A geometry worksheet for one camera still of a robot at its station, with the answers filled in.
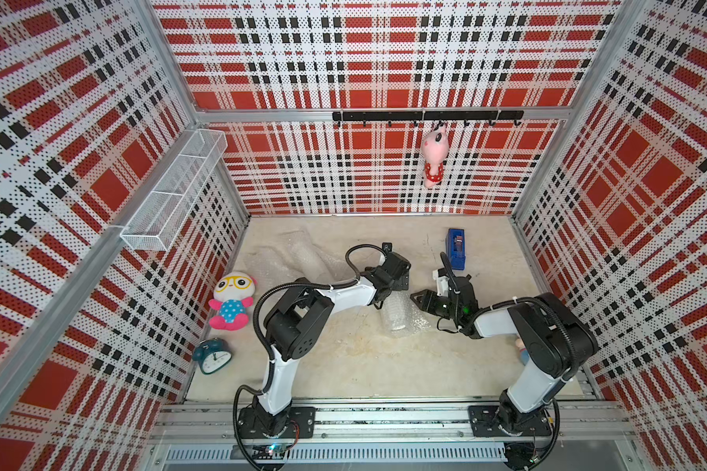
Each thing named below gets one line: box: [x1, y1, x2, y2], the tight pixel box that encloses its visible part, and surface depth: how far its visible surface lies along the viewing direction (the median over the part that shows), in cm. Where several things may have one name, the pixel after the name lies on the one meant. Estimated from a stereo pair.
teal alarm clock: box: [192, 337, 233, 375], surface depth 81 cm
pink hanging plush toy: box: [422, 123, 449, 189], surface depth 95 cm
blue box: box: [445, 227, 467, 271], surface depth 107 cm
